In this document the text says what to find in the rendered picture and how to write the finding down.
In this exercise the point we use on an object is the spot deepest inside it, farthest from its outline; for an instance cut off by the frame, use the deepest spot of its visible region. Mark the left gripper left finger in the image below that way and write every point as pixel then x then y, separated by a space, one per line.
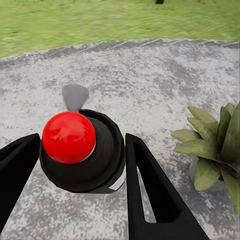
pixel 17 161

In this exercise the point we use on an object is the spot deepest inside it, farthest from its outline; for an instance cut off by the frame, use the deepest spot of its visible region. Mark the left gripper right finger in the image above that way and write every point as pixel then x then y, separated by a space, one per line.
pixel 174 220

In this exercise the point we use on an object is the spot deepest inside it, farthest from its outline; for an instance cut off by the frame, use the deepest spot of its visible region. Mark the pot plant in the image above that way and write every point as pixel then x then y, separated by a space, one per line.
pixel 215 150

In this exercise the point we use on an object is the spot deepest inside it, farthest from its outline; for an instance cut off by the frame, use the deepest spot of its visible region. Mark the insectifuge atomizer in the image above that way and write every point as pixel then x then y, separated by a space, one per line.
pixel 82 150

